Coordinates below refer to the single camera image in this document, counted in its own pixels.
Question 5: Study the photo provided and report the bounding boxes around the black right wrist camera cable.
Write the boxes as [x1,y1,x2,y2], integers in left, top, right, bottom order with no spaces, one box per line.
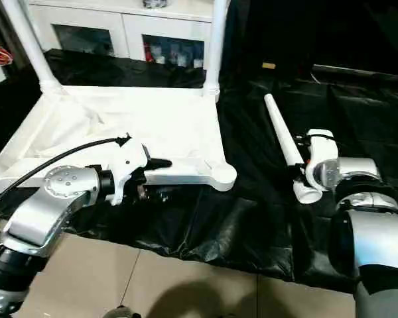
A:
[297,133,335,142]

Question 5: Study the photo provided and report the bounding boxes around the black plastic mat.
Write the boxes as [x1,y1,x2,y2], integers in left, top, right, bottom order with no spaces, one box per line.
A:
[0,48,398,294]

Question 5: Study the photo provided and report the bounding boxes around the white cabinet with glass doors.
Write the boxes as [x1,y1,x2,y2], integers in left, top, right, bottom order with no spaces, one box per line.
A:
[29,0,216,71]

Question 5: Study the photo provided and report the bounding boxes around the white plastic table top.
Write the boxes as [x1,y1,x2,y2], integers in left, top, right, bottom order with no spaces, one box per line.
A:
[0,85,238,197]

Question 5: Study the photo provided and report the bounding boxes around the large black box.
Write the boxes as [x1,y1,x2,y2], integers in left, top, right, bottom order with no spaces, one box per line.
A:
[225,0,314,83]

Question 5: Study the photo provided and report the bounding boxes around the white plastic table leg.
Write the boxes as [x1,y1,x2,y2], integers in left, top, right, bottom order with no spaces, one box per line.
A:
[204,0,230,97]
[1,0,59,95]
[264,93,322,203]

